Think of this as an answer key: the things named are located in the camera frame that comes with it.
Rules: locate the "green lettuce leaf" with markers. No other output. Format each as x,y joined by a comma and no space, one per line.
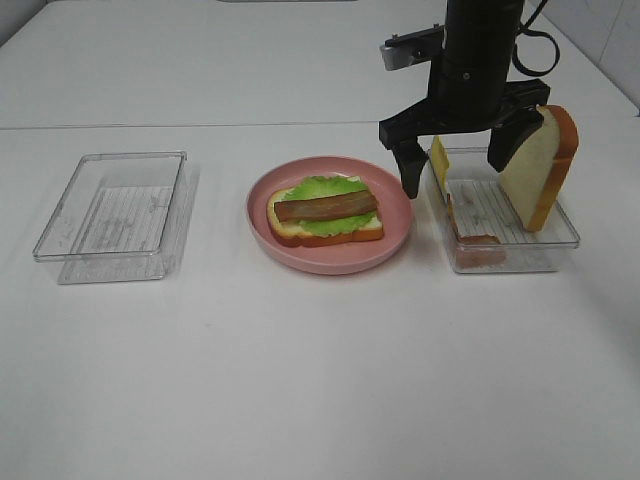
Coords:
321,186

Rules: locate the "white bread slice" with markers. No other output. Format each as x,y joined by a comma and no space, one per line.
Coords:
276,226

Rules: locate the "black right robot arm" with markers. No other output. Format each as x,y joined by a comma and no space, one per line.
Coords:
482,34

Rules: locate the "clear right food container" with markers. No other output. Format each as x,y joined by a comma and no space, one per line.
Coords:
481,207

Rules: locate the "pink round plate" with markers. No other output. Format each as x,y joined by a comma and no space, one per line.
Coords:
395,211

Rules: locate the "clear left food container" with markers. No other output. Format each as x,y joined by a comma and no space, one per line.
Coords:
122,217

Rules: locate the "yellow cheese slice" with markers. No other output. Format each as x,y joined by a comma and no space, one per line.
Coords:
440,162

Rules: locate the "clear food container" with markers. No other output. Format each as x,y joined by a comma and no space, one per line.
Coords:
122,217
481,207

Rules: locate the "upright bread slice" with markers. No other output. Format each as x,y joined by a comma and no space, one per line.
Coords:
535,174

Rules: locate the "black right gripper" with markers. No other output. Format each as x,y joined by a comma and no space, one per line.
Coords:
465,101

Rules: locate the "bacon strip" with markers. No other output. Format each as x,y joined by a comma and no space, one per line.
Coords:
473,251
326,208

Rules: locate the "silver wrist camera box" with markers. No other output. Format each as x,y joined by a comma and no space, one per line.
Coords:
401,51

